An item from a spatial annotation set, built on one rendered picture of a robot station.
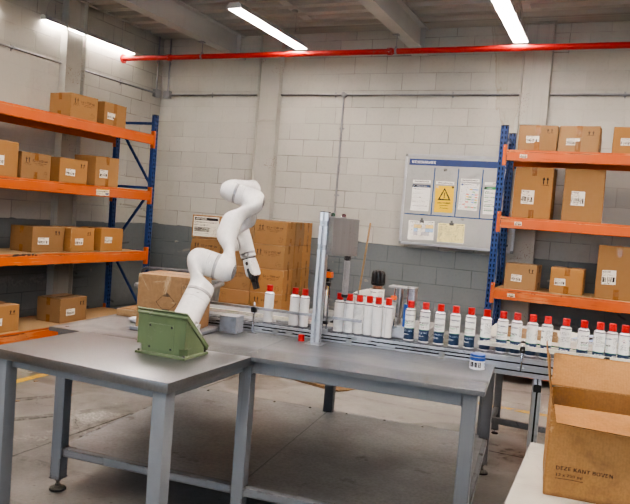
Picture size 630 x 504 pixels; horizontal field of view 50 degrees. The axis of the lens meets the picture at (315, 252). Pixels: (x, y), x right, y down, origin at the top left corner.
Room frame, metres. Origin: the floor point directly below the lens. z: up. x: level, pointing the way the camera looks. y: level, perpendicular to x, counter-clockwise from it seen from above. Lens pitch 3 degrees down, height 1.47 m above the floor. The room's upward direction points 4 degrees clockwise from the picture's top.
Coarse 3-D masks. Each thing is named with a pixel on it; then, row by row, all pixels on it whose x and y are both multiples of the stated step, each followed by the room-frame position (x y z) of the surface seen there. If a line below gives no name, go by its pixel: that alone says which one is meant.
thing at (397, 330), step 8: (400, 296) 3.53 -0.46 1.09; (408, 296) 3.48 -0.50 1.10; (416, 296) 3.55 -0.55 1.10; (400, 304) 3.55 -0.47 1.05; (416, 304) 3.57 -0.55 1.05; (400, 312) 3.57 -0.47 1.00; (400, 320) 3.59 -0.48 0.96; (392, 328) 3.49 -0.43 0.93; (400, 328) 3.48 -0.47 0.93; (392, 336) 3.49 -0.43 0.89; (400, 336) 3.47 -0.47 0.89
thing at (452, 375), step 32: (96, 320) 3.60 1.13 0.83; (128, 320) 3.68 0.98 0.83; (224, 352) 3.04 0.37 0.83; (256, 352) 3.10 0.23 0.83; (288, 352) 3.15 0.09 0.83; (320, 352) 3.21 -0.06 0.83; (352, 352) 3.27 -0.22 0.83; (384, 352) 3.34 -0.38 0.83; (416, 384) 2.77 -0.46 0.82; (448, 384) 2.76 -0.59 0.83; (480, 384) 2.81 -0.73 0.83
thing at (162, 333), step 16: (144, 320) 2.90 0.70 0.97; (160, 320) 2.87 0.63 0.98; (176, 320) 2.84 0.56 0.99; (144, 336) 2.89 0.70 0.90; (160, 336) 2.86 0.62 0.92; (176, 336) 2.83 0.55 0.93; (192, 336) 2.87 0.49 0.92; (144, 352) 2.89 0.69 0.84; (160, 352) 2.86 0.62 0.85; (176, 352) 2.83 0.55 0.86; (192, 352) 2.88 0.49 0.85
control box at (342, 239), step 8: (328, 224) 3.41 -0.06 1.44; (336, 224) 3.39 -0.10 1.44; (344, 224) 3.42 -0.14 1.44; (352, 224) 3.45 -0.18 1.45; (328, 232) 3.41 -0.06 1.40; (336, 232) 3.39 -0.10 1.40; (344, 232) 3.42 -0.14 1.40; (352, 232) 3.45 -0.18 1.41; (328, 240) 3.40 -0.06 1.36; (336, 240) 3.40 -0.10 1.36; (344, 240) 3.43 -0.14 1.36; (352, 240) 3.46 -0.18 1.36; (328, 248) 3.40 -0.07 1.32; (336, 248) 3.40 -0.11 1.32; (344, 248) 3.43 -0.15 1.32; (352, 248) 3.46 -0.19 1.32
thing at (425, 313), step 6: (426, 306) 3.39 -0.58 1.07; (420, 312) 3.41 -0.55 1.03; (426, 312) 3.38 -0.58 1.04; (420, 318) 3.40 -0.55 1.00; (426, 318) 3.38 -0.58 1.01; (420, 324) 3.40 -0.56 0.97; (426, 324) 3.38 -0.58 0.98; (420, 330) 3.39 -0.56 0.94; (426, 330) 3.39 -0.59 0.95; (420, 336) 3.39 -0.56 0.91; (426, 336) 3.39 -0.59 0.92; (420, 342) 3.39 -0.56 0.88; (426, 342) 3.39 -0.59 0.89
